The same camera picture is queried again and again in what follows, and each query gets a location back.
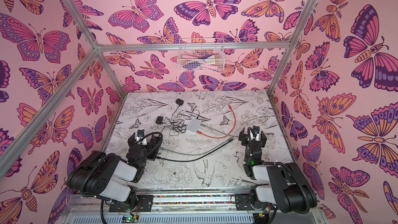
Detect aluminium frame post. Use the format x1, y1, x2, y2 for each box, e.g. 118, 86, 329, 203
62, 0, 125, 97

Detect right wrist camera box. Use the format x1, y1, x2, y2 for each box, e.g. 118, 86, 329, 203
248, 125, 262, 142

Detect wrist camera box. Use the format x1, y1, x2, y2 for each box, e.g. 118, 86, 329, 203
248, 125, 262, 142
136, 129, 147, 146

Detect black power adapter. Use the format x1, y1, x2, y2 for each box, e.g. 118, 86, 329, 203
155, 116, 187, 136
163, 99, 211, 123

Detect white network switch box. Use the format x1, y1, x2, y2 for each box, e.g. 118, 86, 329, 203
186, 119, 202, 133

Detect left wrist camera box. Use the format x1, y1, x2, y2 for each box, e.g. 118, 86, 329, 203
136, 129, 147, 146

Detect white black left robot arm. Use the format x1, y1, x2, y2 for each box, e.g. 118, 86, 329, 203
66, 130, 163, 206

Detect red ethernet cable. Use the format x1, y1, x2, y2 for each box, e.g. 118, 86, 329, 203
197, 104, 237, 140

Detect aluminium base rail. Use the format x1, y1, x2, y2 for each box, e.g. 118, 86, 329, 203
59, 188, 328, 224

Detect black ethernet cable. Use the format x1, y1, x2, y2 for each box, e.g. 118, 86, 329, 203
154, 138, 234, 163

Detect white wire basket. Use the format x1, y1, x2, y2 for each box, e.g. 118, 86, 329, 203
176, 38, 226, 72

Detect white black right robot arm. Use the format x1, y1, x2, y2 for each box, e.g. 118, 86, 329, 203
236, 125, 318, 214

